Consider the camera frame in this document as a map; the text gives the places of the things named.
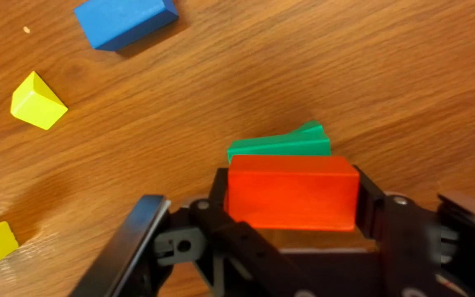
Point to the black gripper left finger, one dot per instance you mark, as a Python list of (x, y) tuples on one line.
[(233, 257)]

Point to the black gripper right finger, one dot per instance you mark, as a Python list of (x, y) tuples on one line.
[(420, 252)]

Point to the orange rectangular block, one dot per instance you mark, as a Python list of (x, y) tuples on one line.
[(312, 193)]

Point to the green arch block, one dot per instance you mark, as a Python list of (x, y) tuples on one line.
[(309, 138)]

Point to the yellow cube block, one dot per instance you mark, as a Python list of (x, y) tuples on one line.
[(35, 102)]

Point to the blue rectangular block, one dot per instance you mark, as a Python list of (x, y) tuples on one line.
[(111, 24)]

